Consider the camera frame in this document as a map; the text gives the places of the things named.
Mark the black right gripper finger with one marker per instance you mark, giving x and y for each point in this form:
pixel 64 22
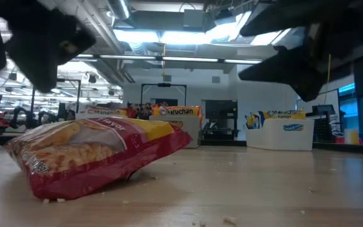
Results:
pixel 295 72
pixel 276 22

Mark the black background robot arm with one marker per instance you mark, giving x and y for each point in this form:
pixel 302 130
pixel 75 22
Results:
pixel 19 112
pixel 47 116

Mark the black desktop monitor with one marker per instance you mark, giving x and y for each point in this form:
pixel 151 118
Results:
pixel 323 109

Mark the blue glass partition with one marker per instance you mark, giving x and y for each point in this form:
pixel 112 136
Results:
pixel 348 107

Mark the white plastic sorting bin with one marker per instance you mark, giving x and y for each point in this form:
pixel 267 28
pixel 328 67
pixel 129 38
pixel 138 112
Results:
pixel 279 140

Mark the black shelf unit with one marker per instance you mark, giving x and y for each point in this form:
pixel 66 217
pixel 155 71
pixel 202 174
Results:
pixel 219 110

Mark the yellow background container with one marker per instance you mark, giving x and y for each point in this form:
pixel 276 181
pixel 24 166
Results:
pixel 352 137

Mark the long ceiling tube light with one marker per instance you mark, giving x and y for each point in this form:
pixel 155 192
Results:
pixel 187 59

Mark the grey plastic sorting bin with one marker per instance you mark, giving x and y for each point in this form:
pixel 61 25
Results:
pixel 189 129

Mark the white noodle crumb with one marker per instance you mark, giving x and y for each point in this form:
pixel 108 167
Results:
pixel 46 200
pixel 61 200

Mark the white wall board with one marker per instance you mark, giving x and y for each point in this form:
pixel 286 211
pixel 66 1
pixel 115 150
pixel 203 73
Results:
pixel 323 99

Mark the black metal station frame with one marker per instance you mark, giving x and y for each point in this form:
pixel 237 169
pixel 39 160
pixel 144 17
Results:
pixel 78 94
pixel 164 84

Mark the round silver ceiling duct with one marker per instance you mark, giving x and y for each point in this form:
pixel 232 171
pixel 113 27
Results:
pixel 118 8

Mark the grey wall box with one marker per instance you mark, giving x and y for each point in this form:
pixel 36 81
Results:
pixel 216 79
pixel 167 77

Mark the black aluminium table frame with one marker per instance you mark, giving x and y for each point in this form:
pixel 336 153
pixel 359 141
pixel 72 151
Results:
pixel 225 142

